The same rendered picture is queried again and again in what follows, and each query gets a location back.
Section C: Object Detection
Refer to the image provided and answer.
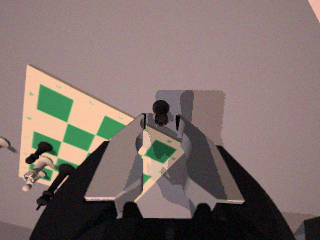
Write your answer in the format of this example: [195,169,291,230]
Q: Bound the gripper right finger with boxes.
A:
[176,115,296,240]

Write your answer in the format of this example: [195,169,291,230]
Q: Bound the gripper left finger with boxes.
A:
[29,113,146,240]

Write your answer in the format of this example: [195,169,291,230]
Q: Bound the green and cream chessboard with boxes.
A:
[19,64,184,202]

